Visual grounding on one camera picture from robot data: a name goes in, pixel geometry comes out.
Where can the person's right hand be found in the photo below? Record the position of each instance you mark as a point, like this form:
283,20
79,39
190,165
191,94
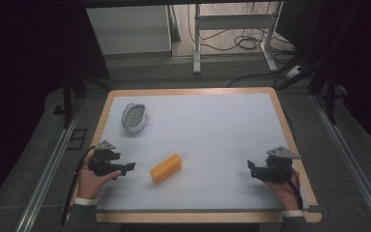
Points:
285,195

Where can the orange soap bar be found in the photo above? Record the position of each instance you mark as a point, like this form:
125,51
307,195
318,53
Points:
165,168

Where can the person's left hand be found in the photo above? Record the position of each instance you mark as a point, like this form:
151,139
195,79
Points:
90,183

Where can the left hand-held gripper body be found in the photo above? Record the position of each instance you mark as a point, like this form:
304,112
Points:
101,162

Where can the black tripod stand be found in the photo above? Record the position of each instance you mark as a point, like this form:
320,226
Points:
67,96
330,96

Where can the aluminium rail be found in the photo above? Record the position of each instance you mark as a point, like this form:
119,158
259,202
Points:
351,161
45,180

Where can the white panel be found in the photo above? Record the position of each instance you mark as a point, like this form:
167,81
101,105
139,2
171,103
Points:
128,29

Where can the white power strip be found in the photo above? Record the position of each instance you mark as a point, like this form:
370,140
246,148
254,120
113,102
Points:
293,72

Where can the grey oval soap dish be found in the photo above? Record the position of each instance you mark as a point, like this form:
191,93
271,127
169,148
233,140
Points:
134,117

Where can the wooden table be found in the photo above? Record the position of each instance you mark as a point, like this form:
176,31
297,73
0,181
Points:
190,217

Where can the white metal stand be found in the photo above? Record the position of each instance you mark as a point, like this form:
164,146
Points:
235,22

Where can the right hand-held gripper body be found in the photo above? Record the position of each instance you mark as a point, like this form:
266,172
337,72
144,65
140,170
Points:
278,167

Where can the white table mat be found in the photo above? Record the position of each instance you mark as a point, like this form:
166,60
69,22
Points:
206,135

